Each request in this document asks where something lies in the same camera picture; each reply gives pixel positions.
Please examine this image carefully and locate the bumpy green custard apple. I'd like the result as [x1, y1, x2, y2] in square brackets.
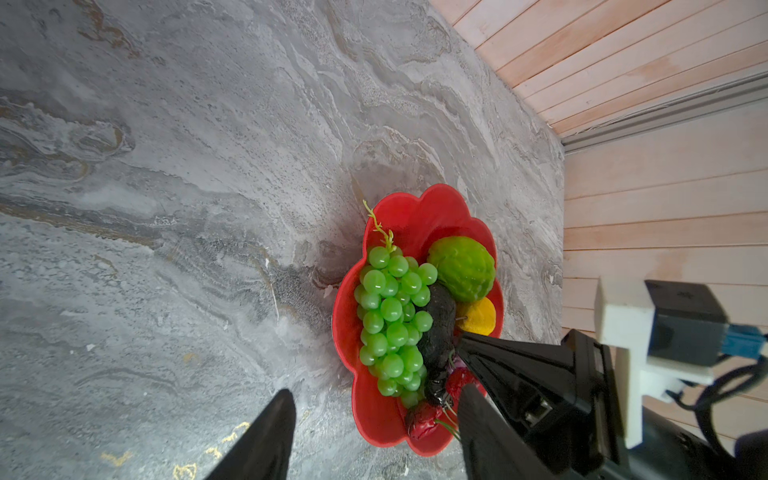
[427, 236, 496, 303]

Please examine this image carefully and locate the green grape bunch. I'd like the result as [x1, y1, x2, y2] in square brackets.
[353, 206, 438, 409]

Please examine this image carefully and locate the red cherry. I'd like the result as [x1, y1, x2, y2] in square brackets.
[445, 367, 479, 406]
[405, 401, 460, 441]

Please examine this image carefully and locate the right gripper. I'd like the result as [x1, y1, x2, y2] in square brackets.
[456, 333, 720, 479]

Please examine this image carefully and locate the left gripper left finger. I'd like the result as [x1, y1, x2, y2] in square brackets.
[207, 389, 296, 480]

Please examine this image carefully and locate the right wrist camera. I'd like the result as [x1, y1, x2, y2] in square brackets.
[594, 276, 767, 448]

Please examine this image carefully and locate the dark cherry pair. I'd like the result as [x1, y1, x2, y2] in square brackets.
[424, 370, 453, 408]

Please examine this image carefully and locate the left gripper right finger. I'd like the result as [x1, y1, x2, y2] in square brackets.
[458, 385, 555, 480]

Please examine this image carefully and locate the red flower-shaped fruit bowl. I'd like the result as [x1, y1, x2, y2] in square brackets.
[331, 184, 497, 457]

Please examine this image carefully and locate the purple passion fruit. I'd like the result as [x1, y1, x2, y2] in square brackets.
[447, 356, 467, 374]

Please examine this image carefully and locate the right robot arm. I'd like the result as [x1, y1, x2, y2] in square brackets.
[456, 330, 767, 479]

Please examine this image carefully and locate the yellow lemon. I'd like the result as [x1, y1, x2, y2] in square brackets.
[456, 297, 497, 336]

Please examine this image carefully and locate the red cherry bottom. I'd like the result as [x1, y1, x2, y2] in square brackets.
[405, 401, 460, 441]

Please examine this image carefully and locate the dark avocado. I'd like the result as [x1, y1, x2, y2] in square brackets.
[416, 283, 457, 376]

